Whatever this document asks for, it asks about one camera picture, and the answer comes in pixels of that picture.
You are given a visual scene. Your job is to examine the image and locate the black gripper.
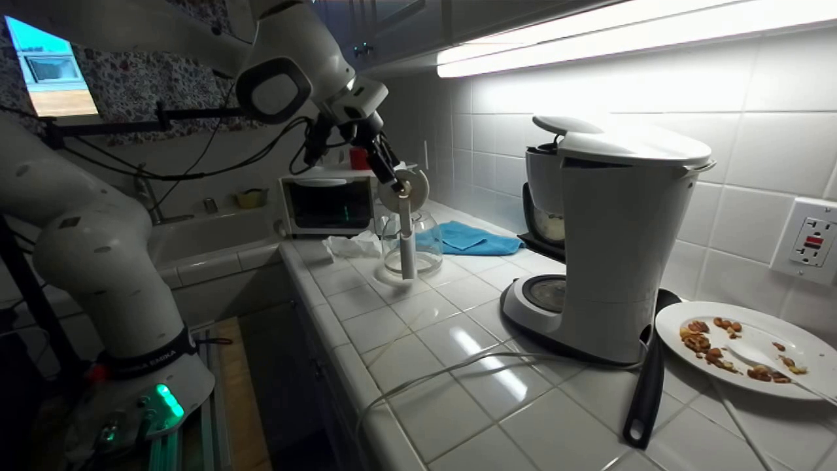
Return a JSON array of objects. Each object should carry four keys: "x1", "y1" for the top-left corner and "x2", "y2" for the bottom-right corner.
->
[{"x1": 352, "y1": 111, "x2": 417, "y2": 198}]

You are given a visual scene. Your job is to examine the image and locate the glass kettle with white handle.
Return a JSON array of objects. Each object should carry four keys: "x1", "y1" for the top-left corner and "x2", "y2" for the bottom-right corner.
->
[{"x1": 371, "y1": 161, "x2": 448, "y2": 287}]

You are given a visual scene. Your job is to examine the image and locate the white coffee making machine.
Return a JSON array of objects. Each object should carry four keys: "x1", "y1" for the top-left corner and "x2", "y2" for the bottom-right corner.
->
[{"x1": 501, "y1": 111, "x2": 718, "y2": 367}]

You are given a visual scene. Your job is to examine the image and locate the clear plastic wrap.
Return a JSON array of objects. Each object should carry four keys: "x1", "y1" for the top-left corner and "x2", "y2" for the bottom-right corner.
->
[{"x1": 319, "y1": 231, "x2": 387, "y2": 265}]

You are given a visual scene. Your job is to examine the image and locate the blue cloth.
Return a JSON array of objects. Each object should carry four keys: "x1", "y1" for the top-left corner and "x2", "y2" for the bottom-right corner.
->
[{"x1": 417, "y1": 220, "x2": 527, "y2": 258}]

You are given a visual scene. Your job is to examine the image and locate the yellow dish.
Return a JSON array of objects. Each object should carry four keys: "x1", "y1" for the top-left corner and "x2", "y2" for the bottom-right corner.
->
[{"x1": 231, "y1": 183, "x2": 269, "y2": 211}]

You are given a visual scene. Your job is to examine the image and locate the white sink counter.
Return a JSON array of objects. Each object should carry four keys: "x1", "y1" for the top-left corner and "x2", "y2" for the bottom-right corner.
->
[{"x1": 141, "y1": 206, "x2": 308, "y2": 326}]

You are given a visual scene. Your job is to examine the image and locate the under-cabinet light strip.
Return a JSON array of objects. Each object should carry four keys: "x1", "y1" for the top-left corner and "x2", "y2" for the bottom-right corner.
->
[{"x1": 434, "y1": 0, "x2": 837, "y2": 80}]

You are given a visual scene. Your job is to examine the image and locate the wooden plank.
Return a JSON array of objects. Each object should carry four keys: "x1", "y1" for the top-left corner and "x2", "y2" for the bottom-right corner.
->
[{"x1": 213, "y1": 313, "x2": 273, "y2": 471}]

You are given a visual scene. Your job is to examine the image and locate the brown food scraps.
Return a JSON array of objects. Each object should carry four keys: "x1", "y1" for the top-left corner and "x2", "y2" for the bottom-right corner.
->
[{"x1": 677, "y1": 313, "x2": 808, "y2": 388}]

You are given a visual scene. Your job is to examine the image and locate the lit monitor screen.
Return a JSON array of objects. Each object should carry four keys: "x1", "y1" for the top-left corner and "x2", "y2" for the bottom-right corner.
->
[{"x1": 2, "y1": 13, "x2": 102, "y2": 121}]

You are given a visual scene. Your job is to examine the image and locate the black tripod leg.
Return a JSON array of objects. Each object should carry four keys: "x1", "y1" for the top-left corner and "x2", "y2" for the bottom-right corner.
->
[{"x1": 0, "y1": 217, "x2": 90, "y2": 394}]

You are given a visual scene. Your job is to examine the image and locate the white plate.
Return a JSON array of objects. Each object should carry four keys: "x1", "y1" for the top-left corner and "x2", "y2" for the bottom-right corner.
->
[{"x1": 655, "y1": 297, "x2": 837, "y2": 406}]

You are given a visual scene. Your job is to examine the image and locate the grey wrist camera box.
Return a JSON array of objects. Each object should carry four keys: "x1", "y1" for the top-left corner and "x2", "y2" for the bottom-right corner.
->
[{"x1": 341, "y1": 75, "x2": 392, "y2": 123}]

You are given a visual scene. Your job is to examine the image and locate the wall cabinets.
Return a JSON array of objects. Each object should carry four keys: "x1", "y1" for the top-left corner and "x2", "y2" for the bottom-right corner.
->
[{"x1": 311, "y1": 0, "x2": 631, "y2": 74}]

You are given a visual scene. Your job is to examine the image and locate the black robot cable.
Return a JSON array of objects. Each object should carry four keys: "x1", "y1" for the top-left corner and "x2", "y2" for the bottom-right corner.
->
[{"x1": 50, "y1": 109, "x2": 323, "y2": 187}]

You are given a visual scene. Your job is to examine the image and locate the white power cord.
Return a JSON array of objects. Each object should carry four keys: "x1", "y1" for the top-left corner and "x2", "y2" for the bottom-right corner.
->
[{"x1": 352, "y1": 342, "x2": 560, "y2": 440}]

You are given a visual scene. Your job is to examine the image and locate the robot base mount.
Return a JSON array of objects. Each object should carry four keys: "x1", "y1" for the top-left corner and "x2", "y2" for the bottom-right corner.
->
[{"x1": 50, "y1": 342, "x2": 220, "y2": 471}]

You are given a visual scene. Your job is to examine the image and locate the white wall outlet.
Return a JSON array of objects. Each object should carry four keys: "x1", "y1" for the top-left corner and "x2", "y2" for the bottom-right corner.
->
[{"x1": 769, "y1": 197, "x2": 837, "y2": 287}]

